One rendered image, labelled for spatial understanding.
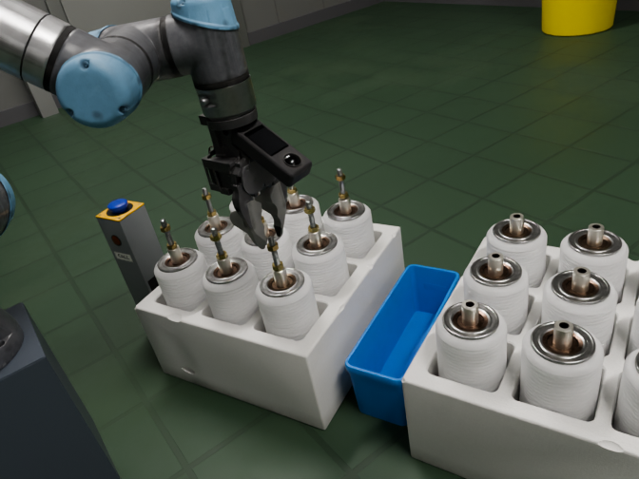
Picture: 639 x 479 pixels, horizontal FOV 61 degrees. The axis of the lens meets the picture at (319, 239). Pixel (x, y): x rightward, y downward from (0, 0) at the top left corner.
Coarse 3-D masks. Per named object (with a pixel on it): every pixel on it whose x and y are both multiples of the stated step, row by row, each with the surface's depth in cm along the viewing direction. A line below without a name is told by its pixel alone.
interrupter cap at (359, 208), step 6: (336, 204) 108; (354, 204) 107; (360, 204) 106; (330, 210) 106; (336, 210) 106; (354, 210) 105; (360, 210) 104; (330, 216) 104; (336, 216) 104; (342, 216) 104; (348, 216) 103; (354, 216) 103
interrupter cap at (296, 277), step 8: (272, 272) 92; (288, 272) 91; (296, 272) 91; (264, 280) 90; (272, 280) 90; (296, 280) 89; (264, 288) 88; (272, 288) 88; (280, 288) 88; (288, 288) 87; (296, 288) 87; (272, 296) 86; (280, 296) 86
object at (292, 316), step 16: (256, 288) 90; (304, 288) 87; (272, 304) 86; (288, 304) 86; (304, 304) 87; (272, 320) 88; (288, 320) 87; (304, 320) 89; (288, 336) 89; (304, 336) 90
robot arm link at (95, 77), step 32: (0, 0) 53; (0, 32) 53; (32, 32) 53; (64, 32) 55; (0, 64) 55; (32, 64) 54; (64, 64) 54; (96, 64) 53; (128, 64) 56; (64, 96) 54; (96, 96) 54; (128, 96) 55
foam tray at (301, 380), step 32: (384, 256) 106; (160, 288) 107; (352, 288) 96; (384, 288) 108; (160, 320) 101; (192, 320) 96; (256, 320) 93; (320, 320) 90; (352, 320) 97; (160, 352) 108; (192, 352) 101; (224, 352) 95; (256, 352) 90; (288, 352) 86; (320, 352) 88; (224, 384) 102; (256, 384) 96; (288, 384) 91; (320, 384) 89; (352, 384) 101; (288, 416) 97; (320, 416) 92
